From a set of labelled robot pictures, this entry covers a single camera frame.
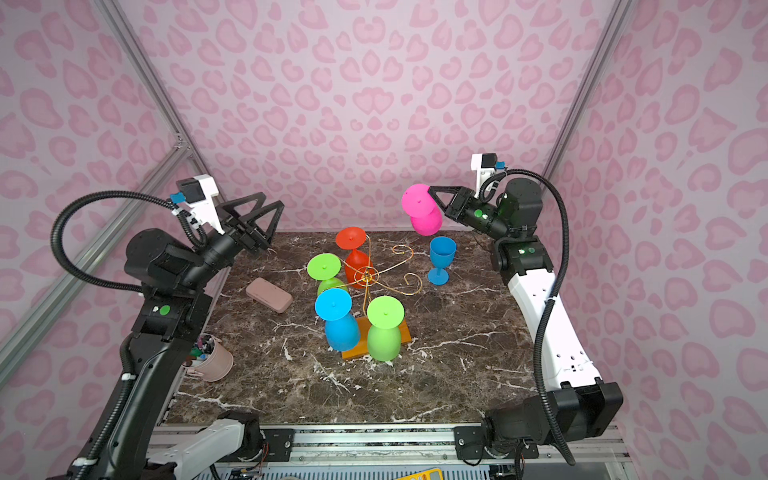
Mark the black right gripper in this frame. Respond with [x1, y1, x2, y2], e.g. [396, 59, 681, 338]
[428, 189, 513, 242]

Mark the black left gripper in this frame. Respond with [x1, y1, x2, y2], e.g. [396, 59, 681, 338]
[181, 192, 281, 298]

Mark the magenta wine glass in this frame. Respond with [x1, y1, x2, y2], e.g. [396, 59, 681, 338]
[402, 184, 442, 236]

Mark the blue wine glass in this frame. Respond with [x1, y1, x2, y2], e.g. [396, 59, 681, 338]
[427, 236, 457, 286]
[315, 288, 360, 352]

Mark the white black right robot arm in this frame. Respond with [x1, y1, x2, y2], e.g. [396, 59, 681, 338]
[428, 169, 624, 466]

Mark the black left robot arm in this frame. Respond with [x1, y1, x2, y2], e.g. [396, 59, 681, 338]
[51, 191, 284, 479]

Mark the green wine glass back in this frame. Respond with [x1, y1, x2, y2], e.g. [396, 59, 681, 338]
[307, 253, 348, 296]

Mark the green wine glass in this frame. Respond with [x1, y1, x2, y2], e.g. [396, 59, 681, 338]
[367, 296, 405, 362]
[307, 253, 348, 296]

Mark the red wine glass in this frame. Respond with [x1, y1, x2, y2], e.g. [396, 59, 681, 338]
[335, 227, 372, 289]

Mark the blue wine glass front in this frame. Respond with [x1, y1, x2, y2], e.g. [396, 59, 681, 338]
[315, 288, 360, 352]

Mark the green wine glass front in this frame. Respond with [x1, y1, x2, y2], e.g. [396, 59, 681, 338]
[367, 296, 405, 362]

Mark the pink rectangular case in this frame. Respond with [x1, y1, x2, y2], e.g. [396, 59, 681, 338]
[245, 278, 293, 313]

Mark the pink pen cup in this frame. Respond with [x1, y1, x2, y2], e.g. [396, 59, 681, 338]
[184, 334, 234, 383]

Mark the yellow plastic object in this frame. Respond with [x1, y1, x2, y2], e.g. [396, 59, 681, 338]
[405, 468, 444, 480]

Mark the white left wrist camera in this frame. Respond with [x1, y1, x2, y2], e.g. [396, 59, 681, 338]
[170, 174, 224, 235]

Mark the right black corrugated cable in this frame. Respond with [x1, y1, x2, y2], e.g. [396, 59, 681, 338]
[479, 169, 577, 467]

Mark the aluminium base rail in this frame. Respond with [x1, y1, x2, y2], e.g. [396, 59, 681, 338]
[216, 423, 638, 479]

